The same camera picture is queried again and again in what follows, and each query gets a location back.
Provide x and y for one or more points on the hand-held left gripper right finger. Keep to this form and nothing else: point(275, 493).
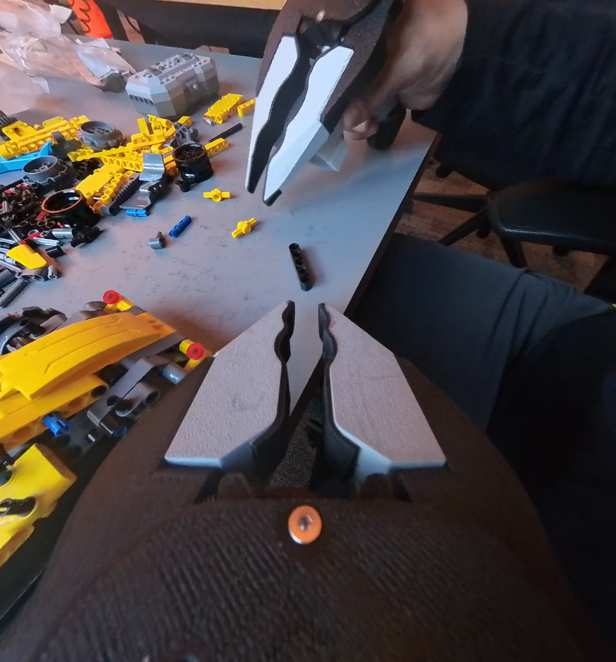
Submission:
point(380, 403)

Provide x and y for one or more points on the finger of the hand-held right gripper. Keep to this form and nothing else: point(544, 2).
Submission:
point(308, 129)
point(274, 103)

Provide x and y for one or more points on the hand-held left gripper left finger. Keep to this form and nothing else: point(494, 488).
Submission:
point(230, 403)

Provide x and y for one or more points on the yellow toy connector pin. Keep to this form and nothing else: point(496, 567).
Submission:
point(217, 195)
point(244, 227)

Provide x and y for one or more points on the black toy beam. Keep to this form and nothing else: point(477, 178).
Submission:
point(301, 266)

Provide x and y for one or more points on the grey toy sleeve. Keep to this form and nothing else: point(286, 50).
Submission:
point(156, 241)

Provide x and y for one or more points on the person's right hand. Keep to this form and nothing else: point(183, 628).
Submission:
point(421, 62)

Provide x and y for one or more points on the short yellow toy beam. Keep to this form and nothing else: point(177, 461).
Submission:
point(246, 107)

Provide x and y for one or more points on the yellow toy plate block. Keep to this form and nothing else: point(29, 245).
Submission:
point(224, 107)

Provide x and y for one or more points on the black toy axle rod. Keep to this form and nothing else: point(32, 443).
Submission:
point(225, 133)

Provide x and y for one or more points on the black spoked toy wheel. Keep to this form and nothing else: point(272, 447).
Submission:
point(191, 160)

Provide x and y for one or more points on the grey toy battery box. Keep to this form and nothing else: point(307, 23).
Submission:
point(173, 85)

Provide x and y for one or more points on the black angled toy connector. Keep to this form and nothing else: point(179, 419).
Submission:
point(186, 183)

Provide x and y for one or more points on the person's dark pants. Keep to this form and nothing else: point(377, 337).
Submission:
point(468, 310)

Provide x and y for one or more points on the dark grey toy wheel rim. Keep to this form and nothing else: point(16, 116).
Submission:
point(44, 170)
point(101, 134)

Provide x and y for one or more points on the yellow toy brick car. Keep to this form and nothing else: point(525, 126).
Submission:
point(54, 357)

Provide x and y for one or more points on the orange cloth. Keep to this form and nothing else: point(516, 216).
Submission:
point(88, 15)

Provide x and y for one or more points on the black toy wheel rim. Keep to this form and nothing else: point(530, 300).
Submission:
point(67, 207)

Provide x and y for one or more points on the crumpled clear plastic bags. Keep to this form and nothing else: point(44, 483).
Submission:
point(39, 46)

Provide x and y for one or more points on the yellow curved toy panel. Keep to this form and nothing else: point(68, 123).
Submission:
point(26, 257)

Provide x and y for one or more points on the pile of toy brick parts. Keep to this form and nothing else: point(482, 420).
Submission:
point(8, 207)

